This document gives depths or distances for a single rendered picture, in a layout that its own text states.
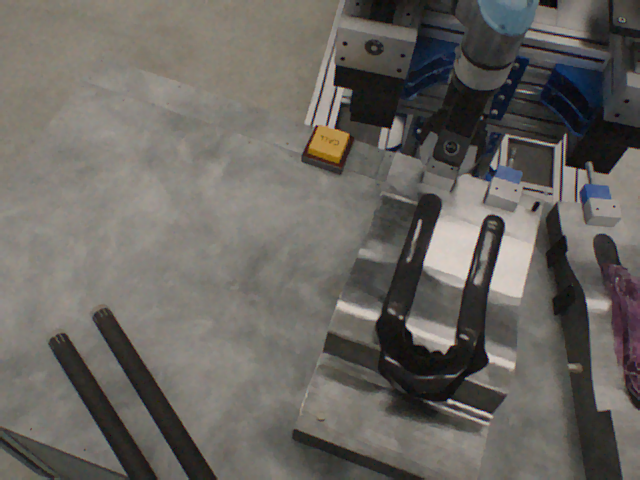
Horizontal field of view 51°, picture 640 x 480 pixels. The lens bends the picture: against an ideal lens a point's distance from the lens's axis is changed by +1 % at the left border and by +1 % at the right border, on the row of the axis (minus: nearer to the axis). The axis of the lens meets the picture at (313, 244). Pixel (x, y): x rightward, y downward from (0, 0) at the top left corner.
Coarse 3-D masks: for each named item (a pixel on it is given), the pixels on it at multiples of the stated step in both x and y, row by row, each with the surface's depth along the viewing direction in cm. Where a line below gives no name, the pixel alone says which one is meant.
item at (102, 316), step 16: (96, 320) 104; (112, 320) 103; (112, 336) 101; (128, 352) 99; (128, 368) 98; (144, 368) 98; (144, 384) 95; (144, 400) 94; (160, 400) 94; (160, 416) 92; (176, 416) 93; (176, 432) 90; (176, 448) 89; (192, 448) 89; (192, 464) 87
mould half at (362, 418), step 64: (384, 192) 112; (448, 192) 113; (384, 256) 106; (448, 256) 107; (512, 256) 108; (448, 320) 97; (512, 320) 101; (320, 384) 98; (384, 384) 98; (320, 448) 98; (384, 448) 94; (448, 448) 95
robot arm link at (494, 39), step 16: (464, 0) 87; (480, 0) 84; (496, 0) 82; (512, 0) 82; (528, 0) 82; (464, 16) 88; (480, 16) 85; (496, 16) 83; (512, 16) 83; (528, 16) 84; (480, 32) 87; (496, 32) 85; (512, 32) 85; (464, 48) 91; (480, 48) 88; (496, 48) 87; (512, 48) 88; (480, 64) 90; (496, 64) 90
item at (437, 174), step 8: (432, 160) 112; (432, 168) 111; (440, 168) 112; (448, 168) 112; (456, 168) 112; (424, 176) 112; (432, 176) 111; (440, 176) 111; (448, 176) 111; (432, 184) 113; (440, 184) 112; (448, 184) 112
